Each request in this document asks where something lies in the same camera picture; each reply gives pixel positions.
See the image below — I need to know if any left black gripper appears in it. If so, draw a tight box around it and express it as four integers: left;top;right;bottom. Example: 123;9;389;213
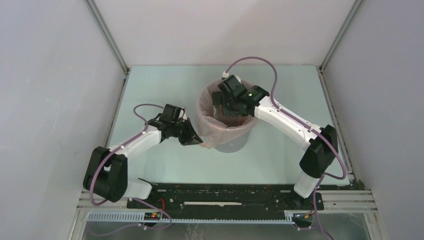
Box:
171;118;203;146

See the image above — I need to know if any grey round trash bin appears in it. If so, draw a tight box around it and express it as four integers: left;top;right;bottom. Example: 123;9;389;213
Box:
213;126;252;153

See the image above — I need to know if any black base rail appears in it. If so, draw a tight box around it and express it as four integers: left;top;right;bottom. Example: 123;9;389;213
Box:
146;183;324;220

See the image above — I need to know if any small circuit board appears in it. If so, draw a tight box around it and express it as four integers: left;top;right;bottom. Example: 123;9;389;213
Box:
143;212;161;221

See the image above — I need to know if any white toothed cable tray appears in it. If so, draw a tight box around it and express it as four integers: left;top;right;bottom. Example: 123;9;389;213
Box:
86;211;294;224

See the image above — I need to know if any pink plastic trash bag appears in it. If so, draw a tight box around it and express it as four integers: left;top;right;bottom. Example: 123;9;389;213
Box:
195;78;259;149

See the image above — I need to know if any aluminium frame post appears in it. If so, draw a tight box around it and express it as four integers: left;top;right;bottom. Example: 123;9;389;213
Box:
319;0;366;72
84;0;130;75

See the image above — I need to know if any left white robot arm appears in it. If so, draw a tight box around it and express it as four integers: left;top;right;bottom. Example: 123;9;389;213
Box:
83;104;203;208

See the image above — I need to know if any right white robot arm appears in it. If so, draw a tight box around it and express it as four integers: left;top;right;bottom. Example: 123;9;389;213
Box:
212;72;338;209

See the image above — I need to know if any right aluminium frame post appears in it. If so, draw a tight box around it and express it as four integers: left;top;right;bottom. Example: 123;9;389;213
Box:
319;0;366;72

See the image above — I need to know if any left aluminium frame post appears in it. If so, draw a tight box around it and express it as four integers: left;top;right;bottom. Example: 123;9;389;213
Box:
84;0;130;75

